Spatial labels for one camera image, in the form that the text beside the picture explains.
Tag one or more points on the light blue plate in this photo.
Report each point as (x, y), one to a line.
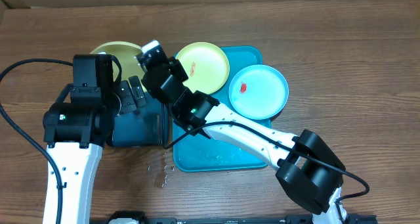
(258, 92)

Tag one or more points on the green orange sponge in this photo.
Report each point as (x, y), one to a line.
(153, 129)

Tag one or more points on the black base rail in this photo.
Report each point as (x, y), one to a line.
(140, 217)

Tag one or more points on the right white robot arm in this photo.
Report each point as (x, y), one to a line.
(308, 171)

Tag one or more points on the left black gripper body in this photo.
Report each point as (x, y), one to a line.
(128, 104)

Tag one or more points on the yellow plate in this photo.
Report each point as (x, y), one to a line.
(206, 66)
(125, 52)

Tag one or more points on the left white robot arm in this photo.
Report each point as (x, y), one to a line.
(76, 127)

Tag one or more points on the black water tray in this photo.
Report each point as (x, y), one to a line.
(129, 129)

